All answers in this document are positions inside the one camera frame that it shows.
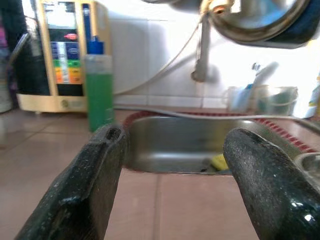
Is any hanging steel wok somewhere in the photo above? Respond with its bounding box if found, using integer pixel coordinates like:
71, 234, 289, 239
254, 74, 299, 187
142, 0, 320, 50

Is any clear plastic tub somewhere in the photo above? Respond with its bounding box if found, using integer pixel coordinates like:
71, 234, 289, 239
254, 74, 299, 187
252, 84, 300, 117

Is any green dish soap bottle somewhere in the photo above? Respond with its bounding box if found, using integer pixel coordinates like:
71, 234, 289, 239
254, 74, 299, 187
83, 36, 116, 133

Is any thin white tube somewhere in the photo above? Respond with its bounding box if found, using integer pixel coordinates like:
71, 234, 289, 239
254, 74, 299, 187
112, 24, 203, 96

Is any silver flexible spout pipe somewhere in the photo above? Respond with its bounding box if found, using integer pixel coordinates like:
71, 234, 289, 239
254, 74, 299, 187
7, 32, 31, 76

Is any clear plastic toothbrush cup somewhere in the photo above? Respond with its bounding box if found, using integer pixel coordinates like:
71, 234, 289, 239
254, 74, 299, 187
222, 86, 256, 113

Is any yellow plastic bowl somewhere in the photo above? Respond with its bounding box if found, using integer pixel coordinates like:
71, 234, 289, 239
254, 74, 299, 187
211, 153, 230, 171

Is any steel sink basin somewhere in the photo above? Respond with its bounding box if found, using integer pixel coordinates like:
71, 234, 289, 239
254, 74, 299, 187
122, 111, 318, 176

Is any grey wall tap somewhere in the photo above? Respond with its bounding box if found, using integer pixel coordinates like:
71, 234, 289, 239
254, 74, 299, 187
191, 0, 237, 82

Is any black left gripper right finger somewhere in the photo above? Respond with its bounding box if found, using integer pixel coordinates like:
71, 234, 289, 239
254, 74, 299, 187
223, 127, 320, 240

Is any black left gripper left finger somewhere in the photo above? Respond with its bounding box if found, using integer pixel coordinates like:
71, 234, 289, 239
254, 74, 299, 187
13, 124, 128, 240

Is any white toothpaste tube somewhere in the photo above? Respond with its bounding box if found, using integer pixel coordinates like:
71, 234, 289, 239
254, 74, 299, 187
249, 61, 280, 88

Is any beige water ionizer appliance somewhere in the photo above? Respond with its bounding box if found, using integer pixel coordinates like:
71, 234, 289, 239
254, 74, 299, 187
13, 0, 112, 113

